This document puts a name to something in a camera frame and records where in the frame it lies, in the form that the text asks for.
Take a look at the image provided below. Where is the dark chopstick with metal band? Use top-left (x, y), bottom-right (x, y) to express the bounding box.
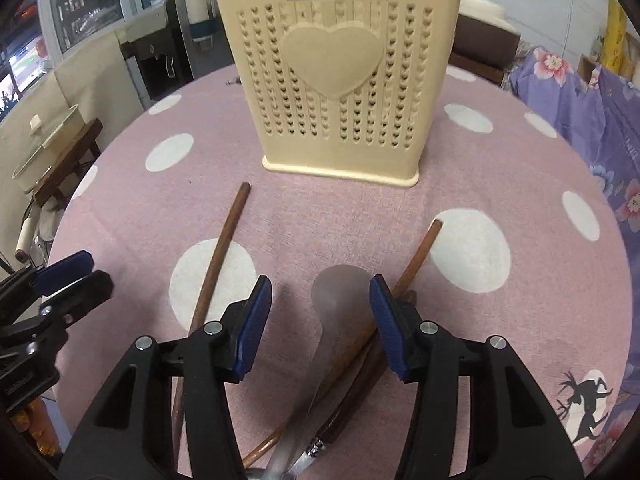
top-left (295, 290), bottom-right (418, 468)

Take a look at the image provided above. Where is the beige cloth cover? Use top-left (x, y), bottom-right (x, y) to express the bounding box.
top-left (0, 7), bottom-right (168, 251)

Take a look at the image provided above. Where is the small wooden stool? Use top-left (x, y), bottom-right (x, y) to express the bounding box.
top-left (30, 119), bottom-right (104, 211)

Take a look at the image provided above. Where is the pot with glass lid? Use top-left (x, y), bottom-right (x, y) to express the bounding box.
top-left (12, 104), bottom-right (86, 181)

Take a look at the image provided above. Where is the purple floral cloth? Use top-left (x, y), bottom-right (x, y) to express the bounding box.
top-left (510, 45), bottom-right (640, 476)

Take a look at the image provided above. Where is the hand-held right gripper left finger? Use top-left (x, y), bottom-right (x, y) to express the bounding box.
top-left (59, 275), bottom-right (273, 480)

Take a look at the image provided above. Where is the brown cooker with white lid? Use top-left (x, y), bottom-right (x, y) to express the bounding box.
top-left (457, 0), bottom-right (522, 66)

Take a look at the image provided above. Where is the yellow roll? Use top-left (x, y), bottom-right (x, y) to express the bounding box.
top-left (602, 0), bottom-right (628, 73)

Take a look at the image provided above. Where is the dark wooden counter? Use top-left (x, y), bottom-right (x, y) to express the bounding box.
top-left (447, 52), bottom-right (506, 86)

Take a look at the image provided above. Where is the water dispenser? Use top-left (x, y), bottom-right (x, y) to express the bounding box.
top-left (120, 0), bottom-right (196, 111)

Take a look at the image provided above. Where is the cream plastic utensil holder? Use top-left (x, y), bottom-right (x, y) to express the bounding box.
top-left (211, 0), bottom-right (463, 188)

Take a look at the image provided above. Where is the orange patterned fabric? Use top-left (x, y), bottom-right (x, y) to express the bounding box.
top-left (12, 400), bottom-right (58, 456)

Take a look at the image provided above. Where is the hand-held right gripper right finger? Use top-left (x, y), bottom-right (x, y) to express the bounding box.
top-left (369, 274), bottom-right (586, 480)

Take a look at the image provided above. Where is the brown wooden chopstick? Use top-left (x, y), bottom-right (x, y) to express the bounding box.
top-left (170, 181), bottom-right (252, 466)
top-left (242, 218), bottom-right (445, 468)

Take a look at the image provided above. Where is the pink polka dot tablecloth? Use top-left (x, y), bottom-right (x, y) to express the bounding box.
top-left (47, 50), bottom-right (633, 480)

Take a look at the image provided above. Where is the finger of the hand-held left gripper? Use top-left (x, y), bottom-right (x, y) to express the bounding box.
top-left (0, 270), bottom-right (115, 361)
top-left (0, 251), bottom-right (96, 297)

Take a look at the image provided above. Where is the grey roll holder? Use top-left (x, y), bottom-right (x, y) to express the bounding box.
top-left (187, 17), bottom-right (221, 46)

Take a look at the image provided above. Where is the metal spoon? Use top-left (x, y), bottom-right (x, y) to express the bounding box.
top-left (260, 264), bottom-right (376, 480)

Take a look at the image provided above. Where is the sliding window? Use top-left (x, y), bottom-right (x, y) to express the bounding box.
top-left (0, 0), bottom-right (138, 126)

